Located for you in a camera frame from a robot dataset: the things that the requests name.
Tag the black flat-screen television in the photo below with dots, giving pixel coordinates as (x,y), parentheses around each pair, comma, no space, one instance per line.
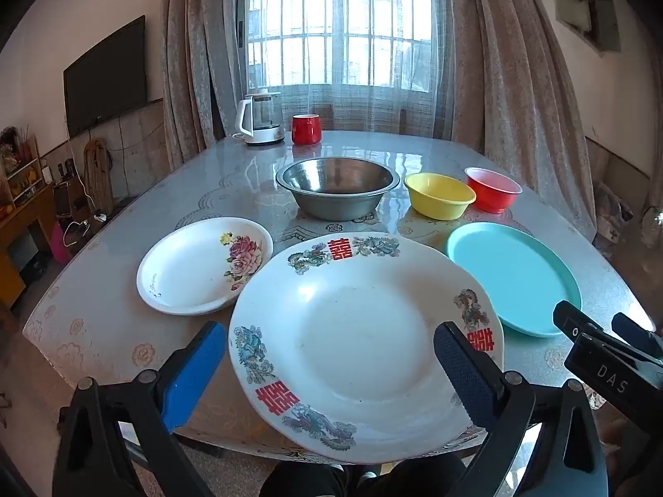
(103,77)

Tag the large white dragon-print plate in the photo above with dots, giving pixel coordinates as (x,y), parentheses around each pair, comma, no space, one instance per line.
(336,331)

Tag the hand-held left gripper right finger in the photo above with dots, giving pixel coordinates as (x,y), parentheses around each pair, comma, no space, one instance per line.
(463,372)

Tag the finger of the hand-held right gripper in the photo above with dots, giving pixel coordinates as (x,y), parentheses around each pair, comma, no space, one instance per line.
(639,334)
(611,372)

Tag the teal plastic plate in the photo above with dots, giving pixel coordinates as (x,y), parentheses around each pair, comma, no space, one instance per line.
(513,274)

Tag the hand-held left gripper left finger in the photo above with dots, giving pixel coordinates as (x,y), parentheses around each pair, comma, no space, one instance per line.
(194,372)

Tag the red plastic bowl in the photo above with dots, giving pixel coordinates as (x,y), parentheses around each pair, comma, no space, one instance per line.
(492,191)

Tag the stainless steel bowl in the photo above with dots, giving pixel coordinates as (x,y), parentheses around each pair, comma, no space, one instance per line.
(336,186)

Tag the barred window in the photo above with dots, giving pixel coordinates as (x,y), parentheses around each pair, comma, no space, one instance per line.
(290,10)

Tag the small white floral plate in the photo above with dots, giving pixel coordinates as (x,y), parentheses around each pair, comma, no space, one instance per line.
(197,269)

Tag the wooden cabinet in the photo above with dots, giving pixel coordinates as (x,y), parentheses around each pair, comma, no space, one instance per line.
(20,217)

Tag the red mug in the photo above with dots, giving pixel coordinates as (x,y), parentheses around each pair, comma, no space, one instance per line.
(305,129)

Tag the white electric glass kettle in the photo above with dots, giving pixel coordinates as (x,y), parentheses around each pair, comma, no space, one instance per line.
(259,124)

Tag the yellow plastic bowl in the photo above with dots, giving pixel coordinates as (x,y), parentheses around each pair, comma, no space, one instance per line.
(440,196)

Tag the wall electrical box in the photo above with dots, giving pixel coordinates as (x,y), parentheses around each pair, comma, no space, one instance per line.
(595,15)

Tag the pink container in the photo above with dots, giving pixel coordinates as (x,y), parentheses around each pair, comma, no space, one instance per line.
(59,243)

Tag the white sheer curtain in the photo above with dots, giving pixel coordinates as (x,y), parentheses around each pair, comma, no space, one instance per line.
(373,103)

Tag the beige curtain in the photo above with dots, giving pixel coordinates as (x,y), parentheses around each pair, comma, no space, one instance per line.
(513,88)
(191,62)

